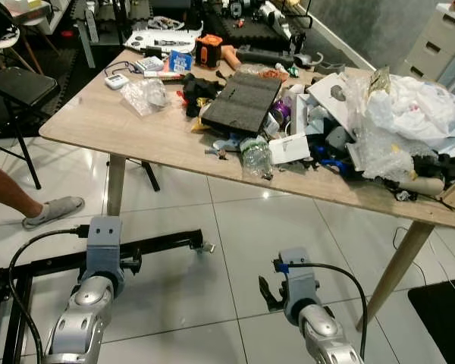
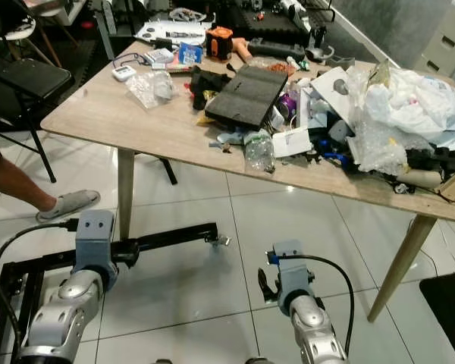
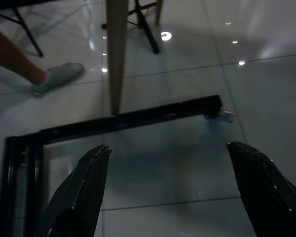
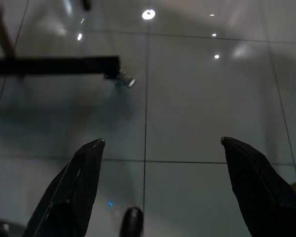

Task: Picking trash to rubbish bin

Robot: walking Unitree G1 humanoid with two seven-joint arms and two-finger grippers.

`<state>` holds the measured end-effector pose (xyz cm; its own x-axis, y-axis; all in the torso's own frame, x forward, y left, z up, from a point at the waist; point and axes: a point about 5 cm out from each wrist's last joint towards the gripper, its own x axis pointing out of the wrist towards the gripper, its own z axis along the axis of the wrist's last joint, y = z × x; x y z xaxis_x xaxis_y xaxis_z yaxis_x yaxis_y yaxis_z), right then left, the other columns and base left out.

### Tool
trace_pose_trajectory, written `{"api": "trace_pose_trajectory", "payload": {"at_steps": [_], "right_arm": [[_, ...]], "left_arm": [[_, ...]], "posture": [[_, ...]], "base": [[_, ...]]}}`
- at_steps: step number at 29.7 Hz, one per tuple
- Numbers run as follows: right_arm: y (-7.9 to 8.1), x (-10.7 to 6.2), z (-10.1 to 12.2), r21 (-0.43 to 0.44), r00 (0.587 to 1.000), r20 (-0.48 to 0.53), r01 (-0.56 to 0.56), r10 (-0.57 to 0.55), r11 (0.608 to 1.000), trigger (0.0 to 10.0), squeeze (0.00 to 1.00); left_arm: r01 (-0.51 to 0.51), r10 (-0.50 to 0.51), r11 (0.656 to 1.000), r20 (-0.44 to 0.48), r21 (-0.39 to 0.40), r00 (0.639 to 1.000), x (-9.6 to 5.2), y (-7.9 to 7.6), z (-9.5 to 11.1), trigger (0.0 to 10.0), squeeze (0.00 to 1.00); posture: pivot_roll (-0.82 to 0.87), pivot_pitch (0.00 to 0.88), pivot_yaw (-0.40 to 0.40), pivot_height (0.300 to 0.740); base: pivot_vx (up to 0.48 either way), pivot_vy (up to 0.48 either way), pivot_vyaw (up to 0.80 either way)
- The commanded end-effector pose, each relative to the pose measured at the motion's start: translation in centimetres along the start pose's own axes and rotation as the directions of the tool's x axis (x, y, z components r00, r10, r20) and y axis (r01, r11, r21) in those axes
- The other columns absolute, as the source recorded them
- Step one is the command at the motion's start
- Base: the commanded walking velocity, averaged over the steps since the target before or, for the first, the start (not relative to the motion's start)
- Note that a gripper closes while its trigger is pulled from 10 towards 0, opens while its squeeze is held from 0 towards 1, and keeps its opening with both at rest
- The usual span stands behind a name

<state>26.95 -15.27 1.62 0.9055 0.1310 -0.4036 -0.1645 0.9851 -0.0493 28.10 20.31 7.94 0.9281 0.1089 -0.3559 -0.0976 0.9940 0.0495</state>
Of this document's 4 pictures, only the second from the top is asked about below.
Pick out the grey drawer cabinet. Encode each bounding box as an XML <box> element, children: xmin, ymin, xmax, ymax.
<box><xmin>413</xmin><ymin>0</ymin><xmax>455</xmax><ymax>77</ymax></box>

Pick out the crumpled clear plastic bag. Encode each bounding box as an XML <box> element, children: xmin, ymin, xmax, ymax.
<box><xmin>127</xmin><ymin>71</ymin><xmax>177</xmax><ymax>108</ymax></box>

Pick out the beige cardboard tube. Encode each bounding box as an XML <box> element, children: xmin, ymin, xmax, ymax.
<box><xmin>397</xmin><ymin>168</ymin><xmax>444</xmax><ymax>190</ymax></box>

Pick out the black metal cart frame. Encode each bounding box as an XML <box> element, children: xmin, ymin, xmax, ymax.
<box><xmin>0</xmin><ymin>222</ymin><xmax>232</xmax><ymax>364</ymax></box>

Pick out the black plastic gadget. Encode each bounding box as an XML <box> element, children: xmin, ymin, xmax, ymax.
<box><xmin>409</xmin><ymin>148</ymin><xmax>455</xmax><ymax>174</ymax></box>

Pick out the white plastic bag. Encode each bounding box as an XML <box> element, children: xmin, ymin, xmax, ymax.
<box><xmin>364</xmin><ymin>67</ymin><xmax>455</xmax><ymax>151</ymax></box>

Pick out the grey slipper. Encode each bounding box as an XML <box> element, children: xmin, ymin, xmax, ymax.
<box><xmin>36</xmin><ymin>190</ymin><xmax>101</xmax><ymax>223</ymax></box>

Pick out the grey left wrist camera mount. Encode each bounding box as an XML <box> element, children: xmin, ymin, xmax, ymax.
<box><xmin>74</xmin><ymin>209</ymin><xmax>116</xmax><ymax>272</ymax></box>

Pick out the small white flat device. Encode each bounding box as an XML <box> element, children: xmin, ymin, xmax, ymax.
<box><xmin>144</xmin><ymin>48</ymin><xmax>175</xmax><ymax>67</ymax></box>

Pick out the white sheet with grey circle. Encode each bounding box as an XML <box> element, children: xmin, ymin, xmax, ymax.
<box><xmin>311</xmin><ymin>67</ymin><xmax>357</xmax><ymax>107</ymax></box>

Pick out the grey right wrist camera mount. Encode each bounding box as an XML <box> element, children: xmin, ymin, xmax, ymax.
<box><xmin>269</xmin><ymin>240</ymin><xmax>308</xmax><ymax>312</ymax></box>

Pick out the white digital timer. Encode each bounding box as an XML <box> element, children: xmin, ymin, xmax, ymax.
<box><xmin>112</xmin><ymin>65</ymin><xmax>137</xmax><ymax>83</ymax></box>

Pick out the black folding chair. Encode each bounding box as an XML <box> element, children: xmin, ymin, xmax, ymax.
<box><xmin>0</xmin><ymin>59</ymin><xmax>74</xmax><ymax>183</ymax></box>

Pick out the white panel with cutouts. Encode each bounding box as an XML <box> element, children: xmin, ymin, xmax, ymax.
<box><xmin>135</xmin><ymin>20</ymin><xmax>209</xmax><ymax>46</ymax></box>

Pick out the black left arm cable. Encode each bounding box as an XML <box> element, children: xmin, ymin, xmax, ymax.
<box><xmin>0</xmin><ymin>218</ymin><xmax>80</xmax><ymax>357</ymax></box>

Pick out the clear bubble wrap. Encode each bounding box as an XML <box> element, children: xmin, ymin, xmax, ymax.
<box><xmin>349</xmin><ymin>114</ymin><xmax>410</xmax><ymax>175</ymax></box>

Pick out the light wooden table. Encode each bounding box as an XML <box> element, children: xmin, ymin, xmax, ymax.
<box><xmin>40</xmin><ymin>38</ymin><xmax>455</xmax><ymax>323</ymax></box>

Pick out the black crumpled cloth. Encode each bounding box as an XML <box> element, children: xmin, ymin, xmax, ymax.
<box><xmin>188</xmin><ymin>67</ymin><xmax>232</xmax><ymax>111</ymax></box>

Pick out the small white box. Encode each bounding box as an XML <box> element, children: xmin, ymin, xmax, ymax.
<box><xmin>271</xmin><ymin>127</ymin><xmax>313</xmax><ymax>158</ymax></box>

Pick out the black floor mat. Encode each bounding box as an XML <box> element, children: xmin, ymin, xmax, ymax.
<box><xmin>419</xmin><ymin>271</ymin><xmax>455</xmax><ymax>353</ymax></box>

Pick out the person's bare leg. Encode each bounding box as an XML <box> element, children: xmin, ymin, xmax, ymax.
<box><xmin>0</xmin><ymin>133</ymin><xmax>58</xmax><ymax>217</ymax></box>

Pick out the small blue box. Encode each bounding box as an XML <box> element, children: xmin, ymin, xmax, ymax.
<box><xmin>178</xmin><ymin>42</ymin><xmax>203</xmax><ymax>65</ymax></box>

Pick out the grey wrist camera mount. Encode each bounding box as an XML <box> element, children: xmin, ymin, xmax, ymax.
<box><xmin>74</xmin><ymin>209</ymin><xmax>116</xmax><ymax>272</ymax></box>
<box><xmin>269</xmin><ymin>240</ymin><xmax>308</xmax><ymax>312</ymax></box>

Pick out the orange and black tool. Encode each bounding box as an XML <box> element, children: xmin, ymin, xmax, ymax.
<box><xmin>205</xmin><ymin>27</ymin><xmax>234</xmax><ymax>61</ymax></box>

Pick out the crushed clear plastic bottle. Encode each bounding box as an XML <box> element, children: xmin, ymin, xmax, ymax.
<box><xmin>243</xmin><ymin>129</ymin><xmax>276</xmax><ymax>174</ymax></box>

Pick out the black foam pad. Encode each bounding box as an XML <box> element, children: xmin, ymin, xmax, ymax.
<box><xmin>214</xmin><ymin>65</ymin><xmax>289</xmax><ymax>131</ymax></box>

